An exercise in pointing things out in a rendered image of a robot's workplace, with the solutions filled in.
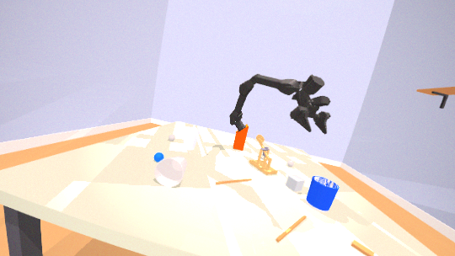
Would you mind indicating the blue open cup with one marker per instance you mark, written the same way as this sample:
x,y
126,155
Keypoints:
x,y
321,194

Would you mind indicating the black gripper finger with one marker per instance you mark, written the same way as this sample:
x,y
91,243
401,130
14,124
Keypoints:
x,y
322,124
302,120

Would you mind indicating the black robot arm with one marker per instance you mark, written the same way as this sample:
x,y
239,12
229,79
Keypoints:
x,y
287,86

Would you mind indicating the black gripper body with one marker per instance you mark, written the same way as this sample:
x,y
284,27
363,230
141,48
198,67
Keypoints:
x,y
303,106

